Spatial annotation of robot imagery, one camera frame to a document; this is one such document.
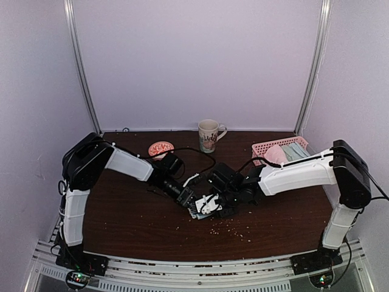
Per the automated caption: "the left round circuit board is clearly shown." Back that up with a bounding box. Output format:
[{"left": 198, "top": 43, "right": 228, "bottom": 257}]
[{"left": 64, "top": 270, "right": 92, "bottom": 291}]

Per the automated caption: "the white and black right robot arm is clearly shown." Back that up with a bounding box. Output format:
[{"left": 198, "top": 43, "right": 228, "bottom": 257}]
[{"left": 207, "top": 140, "right": 371, "bottom": 269}]

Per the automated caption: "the aluminium corner post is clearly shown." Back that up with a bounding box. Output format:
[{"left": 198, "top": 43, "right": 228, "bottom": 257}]
[
  {"left": 294, "top": 0, "right": 333, "bottom": 136},
  {"left": 63, "top": 0, "right": 102, "bottom": 134}
]

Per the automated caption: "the right round circuit board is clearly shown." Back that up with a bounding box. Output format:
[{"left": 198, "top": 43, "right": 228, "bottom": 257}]
[{"left": 309, "top": 271, "right": 334, "bottom": 289}]

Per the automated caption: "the aluminium right corner post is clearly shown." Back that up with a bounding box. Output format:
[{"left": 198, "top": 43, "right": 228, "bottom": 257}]
[{"left": 294, "top": 0, "right": 333, "bottom": 136}]

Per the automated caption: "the light blue folded towel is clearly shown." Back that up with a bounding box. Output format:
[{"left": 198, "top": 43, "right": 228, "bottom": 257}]
[{"left": 290, "top": 142, "right": 310, "bottom": 158}]

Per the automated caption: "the white mug with coral pattern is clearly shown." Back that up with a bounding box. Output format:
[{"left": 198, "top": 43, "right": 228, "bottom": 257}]
[{"left": 198, "top": 119, "right": 227, "bottom": 154}]

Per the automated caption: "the round circuit board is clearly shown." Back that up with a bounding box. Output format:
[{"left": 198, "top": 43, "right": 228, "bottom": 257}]
[
  {"left": 309, "top": 271, "right": 334, "bottom": 289},
  {"left": 64, "top": 270, "right": 92, "bottom": 291}
]

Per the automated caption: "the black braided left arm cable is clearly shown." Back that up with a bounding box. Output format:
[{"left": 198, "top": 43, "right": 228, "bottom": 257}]
[{"left": 57, "top": 147, "right": 217, "bottom": 195}]

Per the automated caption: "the large pink towel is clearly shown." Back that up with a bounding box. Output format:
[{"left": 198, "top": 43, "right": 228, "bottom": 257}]
[{"left": 263, "top": 145, "right": 288, "bottom": 164}]

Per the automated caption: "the blue patterned cloth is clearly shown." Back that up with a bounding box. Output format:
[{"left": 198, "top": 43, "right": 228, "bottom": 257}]
[{"left": 190, "top": 213, "right": 211, "bottom": 220}]

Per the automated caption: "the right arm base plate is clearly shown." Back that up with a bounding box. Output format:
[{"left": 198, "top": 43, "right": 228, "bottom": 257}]
[{"left": 290, "top": 249, "right": 343, "bottom": 275}]

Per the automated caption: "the grey-green folded towel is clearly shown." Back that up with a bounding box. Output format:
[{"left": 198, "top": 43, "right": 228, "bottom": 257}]
[{"left": 281, "top": 145, "right": 301, "bottom": 161}]

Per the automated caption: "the pink perforated plastic basket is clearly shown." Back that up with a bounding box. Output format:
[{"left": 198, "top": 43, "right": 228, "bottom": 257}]
[{"left": 252, "top": 136, "right": 308, "bottom": 158}]

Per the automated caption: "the red and white patterned bowl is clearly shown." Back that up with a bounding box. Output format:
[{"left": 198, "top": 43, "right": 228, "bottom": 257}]
[{"left": 148, "top": 141, "right": 174, "bottom": 160}]

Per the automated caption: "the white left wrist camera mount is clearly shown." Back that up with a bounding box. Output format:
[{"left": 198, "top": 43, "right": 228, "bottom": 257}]
[{"left": 182, "top": 173, "right": 200, "bottom": 187}]

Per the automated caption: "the aluminium front rail frame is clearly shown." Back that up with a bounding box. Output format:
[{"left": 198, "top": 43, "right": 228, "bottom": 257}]
[{"left": 22, "top": 240, "right": 378, "bottom": 291}]

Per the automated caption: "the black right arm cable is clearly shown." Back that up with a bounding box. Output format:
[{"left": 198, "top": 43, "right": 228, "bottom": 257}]
[{"left": 236, "top": 151, "right": 389, "bottom": 287}]

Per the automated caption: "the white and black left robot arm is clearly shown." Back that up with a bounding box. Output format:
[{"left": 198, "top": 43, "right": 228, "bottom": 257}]
[{"left": 61, "top": 133, "right": 196, "bottom": 270}]

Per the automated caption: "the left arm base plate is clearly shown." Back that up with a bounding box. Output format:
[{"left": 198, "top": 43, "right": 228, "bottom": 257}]
[{"left": 55, "top": 253, "right": 109, "bottom": 276}]

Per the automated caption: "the aluminium left corner post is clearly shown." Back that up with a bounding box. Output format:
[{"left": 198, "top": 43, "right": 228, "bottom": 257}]
[{"left": 63, "top": 0, "right": 102, "bottom": 134}]

